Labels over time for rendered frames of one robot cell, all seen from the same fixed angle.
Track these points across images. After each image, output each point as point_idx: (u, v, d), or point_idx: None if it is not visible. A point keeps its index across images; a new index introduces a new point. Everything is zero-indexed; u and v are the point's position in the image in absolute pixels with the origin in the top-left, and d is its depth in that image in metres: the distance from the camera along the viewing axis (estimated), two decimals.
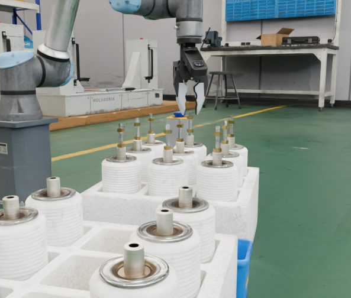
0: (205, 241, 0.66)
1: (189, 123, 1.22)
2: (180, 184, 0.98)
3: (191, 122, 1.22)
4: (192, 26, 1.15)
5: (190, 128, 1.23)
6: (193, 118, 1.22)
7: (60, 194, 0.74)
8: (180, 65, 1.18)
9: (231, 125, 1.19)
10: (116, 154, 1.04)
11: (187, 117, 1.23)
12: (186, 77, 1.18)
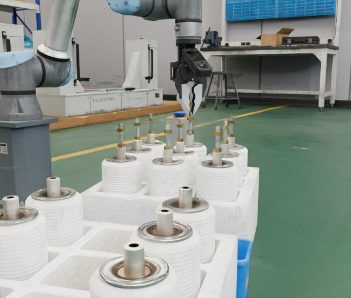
0: (205, 241, 0.66)
1: (189, 124, 1.22)
2: (180, 184, 0.98)
3: (191, 123, 1.22)
4: (193, 27, 1.16)
5: (191, 129, 1.23)
6: (193, 119, 1.22)
7: (60, 194, 0.74)
8: (181, 65, 1.17)
9: (231, 125, 1.19)
10: (116, 154, 1.04)
11: (189, 119, 1.23)
12: (187, 78, 1.18)
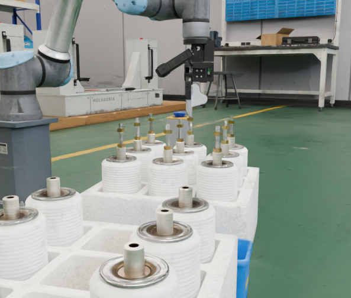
0: (205, 241, 0.66)
1: (189, 124, 1.23)
2: (180, 184, 0.98)
3: (188, 124, 1.23)
4: (182, 28, 1.18)
5: (189, 130, 1.22)
6: (187, 120, 1.22)
7: (60, 194, 0.74)
8: None
9: (231, 125, 1.19)
10: (116, 154, 1.04)
11: (193, 120, 1.22)
12: None
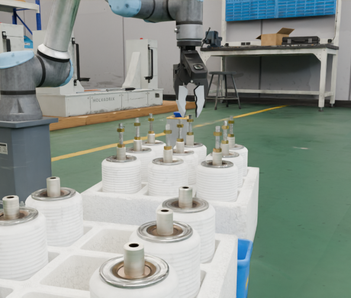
0: (205, 241, 0.66)
1: (190, 125, 1.23)
2: (180, 184, 0.98)
3: (189, 125, 1.23)
4: (192, 29, 1.16)
5: (189, 132, 1.23)
6: (187, 121, 1.23)
7: (60, 194, 0.74)
8: (180, 68, 1.18)
9: (231, 125, 1.19)
10: (116, 154, 1.04)
11: (192, 121, 1.22)
12: (186, 80, 1.18)
